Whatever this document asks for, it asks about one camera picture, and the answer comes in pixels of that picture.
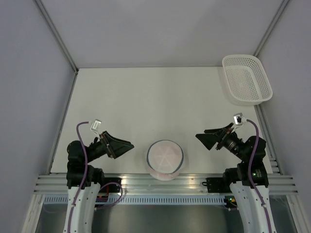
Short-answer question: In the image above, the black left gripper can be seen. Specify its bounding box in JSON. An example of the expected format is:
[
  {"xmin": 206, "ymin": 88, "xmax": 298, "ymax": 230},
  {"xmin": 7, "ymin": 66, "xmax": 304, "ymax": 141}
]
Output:
[{"xmin": 84, "ymin": 130, "xmax": 134, "ymax": 163}]

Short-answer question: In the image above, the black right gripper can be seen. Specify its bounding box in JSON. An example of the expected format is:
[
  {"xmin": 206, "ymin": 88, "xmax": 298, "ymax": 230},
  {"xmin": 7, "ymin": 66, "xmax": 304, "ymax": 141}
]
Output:
[{"xmin": 195, "ymin": 122, "xmax": 248, "ymax": 161}]

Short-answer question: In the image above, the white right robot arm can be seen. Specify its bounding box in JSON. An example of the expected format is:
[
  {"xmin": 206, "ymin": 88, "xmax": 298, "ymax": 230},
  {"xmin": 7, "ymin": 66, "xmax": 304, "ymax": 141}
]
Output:
[{"xmin": 195, "ymin": 120, "xmax": 276, "ymax": 233}]

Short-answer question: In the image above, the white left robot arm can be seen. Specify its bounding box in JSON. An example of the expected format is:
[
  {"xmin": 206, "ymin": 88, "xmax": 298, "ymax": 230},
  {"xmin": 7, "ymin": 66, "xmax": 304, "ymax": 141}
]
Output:
[{"xmin": 63, "ymin": 131, "xmax": 134, "ymax": 233}]

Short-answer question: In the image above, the white perforated plastic basket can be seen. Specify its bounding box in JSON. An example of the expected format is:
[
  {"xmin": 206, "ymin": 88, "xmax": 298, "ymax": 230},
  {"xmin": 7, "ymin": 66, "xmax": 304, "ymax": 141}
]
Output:
[{"xmin": 222, "ymin": 54, "xmax": 273, "ymax": 106}]

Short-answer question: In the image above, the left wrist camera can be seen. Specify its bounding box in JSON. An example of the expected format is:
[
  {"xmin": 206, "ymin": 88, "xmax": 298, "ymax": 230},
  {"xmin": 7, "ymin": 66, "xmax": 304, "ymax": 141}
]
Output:
[{"xmin": 90, "ymin": 119, "xmax": 102, "ymax": 134}]

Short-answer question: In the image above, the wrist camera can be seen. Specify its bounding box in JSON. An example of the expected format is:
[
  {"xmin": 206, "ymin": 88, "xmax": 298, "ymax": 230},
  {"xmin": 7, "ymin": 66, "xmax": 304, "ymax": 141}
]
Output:
[
  {"xmin": 90, "ymin": 119, "xmax": 102, "ymax": 134},
  {"xmin": 232, "ymin": 113, "xmax": 243, "ymax": 132}
]

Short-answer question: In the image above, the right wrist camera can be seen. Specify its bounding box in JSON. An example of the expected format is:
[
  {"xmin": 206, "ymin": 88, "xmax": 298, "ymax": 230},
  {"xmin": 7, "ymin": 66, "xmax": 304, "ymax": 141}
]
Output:
[{"xmin": 232, "ymin": 113, "xmax": 243, "ymax": 132}]

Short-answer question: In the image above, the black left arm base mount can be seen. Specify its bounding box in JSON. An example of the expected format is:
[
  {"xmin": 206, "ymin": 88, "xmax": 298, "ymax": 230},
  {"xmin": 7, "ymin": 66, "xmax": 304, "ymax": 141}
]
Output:
[{"xmin": 99, "ymin": 177, "xmax": 122, "ymax": 196}]

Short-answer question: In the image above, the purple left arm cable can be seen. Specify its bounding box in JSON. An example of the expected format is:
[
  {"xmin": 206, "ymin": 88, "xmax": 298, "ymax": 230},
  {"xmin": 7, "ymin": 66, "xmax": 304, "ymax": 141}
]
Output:
[{"xmin": 68, "ymin": 120, "xmax": 123, "ymax": 233}]

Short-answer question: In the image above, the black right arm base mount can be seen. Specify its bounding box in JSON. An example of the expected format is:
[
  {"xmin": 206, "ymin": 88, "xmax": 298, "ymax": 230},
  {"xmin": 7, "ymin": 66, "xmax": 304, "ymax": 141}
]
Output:
[{"xmin": 206, "ymin": 177, "xmax": 231, "ymax": 194}]

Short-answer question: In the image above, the aluminium frame rail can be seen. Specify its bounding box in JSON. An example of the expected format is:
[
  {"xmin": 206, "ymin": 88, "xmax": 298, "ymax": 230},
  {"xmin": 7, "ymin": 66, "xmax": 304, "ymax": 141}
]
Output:
[{"xmin": 34, "ymin": 173, "xmax": 298, "ymax": 195}]

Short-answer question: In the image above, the white slotted cable duct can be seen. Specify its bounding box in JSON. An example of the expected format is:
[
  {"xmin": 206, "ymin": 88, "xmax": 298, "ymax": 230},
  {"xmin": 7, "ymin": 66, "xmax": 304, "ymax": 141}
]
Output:
[{"xmin": 43, "ymin": 196, "xmax": 231, "ymax": 206}]

